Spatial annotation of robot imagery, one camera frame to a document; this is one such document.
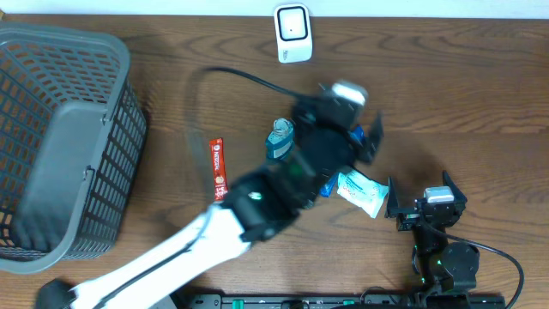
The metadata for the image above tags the green wet wipes pack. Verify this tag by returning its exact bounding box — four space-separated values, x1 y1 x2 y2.
337 170 389 219

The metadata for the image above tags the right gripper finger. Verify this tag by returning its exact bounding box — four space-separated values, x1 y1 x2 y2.
442 171 467 204
384 177 400 218

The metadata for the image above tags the white barcode scanner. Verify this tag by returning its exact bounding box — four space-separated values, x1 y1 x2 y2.
274 3 313 64

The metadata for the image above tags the teal mouthwash bottle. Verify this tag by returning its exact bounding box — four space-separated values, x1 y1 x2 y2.
265 118 294 161

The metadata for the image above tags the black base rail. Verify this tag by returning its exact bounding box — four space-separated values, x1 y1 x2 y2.
169 287 507 309

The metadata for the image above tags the red Nescafe stick sachet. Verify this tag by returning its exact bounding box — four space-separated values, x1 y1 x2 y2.
209 138 228 201

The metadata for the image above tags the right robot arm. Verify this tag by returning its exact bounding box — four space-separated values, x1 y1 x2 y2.
384 172 480 306

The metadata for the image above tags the grey plastic basket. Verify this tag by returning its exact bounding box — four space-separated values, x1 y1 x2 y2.
1 21 148 275

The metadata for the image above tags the blue Oreo cookie pack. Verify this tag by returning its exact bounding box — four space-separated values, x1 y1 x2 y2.
317 124 368 198

